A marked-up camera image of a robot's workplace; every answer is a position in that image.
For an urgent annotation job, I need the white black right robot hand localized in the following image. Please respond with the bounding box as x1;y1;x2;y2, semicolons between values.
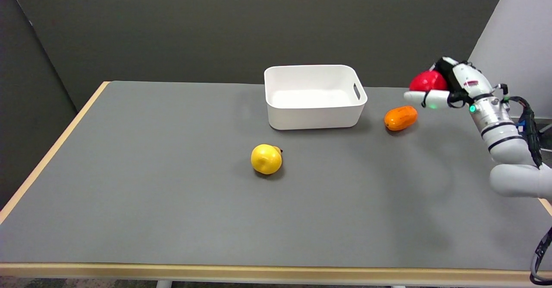
404;56;494;110

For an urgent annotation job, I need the red tomato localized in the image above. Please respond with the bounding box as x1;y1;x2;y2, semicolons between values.
409;70;448;92

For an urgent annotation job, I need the orange oval fruit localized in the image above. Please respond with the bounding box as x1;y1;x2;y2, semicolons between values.
384;106;418;131

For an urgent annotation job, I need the white plastic bin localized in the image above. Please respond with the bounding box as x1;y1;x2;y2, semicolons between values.
263;65;368;131

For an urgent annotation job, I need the yellow pear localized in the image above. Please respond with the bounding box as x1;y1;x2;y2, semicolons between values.
251;144;283;175

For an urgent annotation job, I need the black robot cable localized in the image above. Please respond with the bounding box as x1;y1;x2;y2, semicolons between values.
496;84;552;286

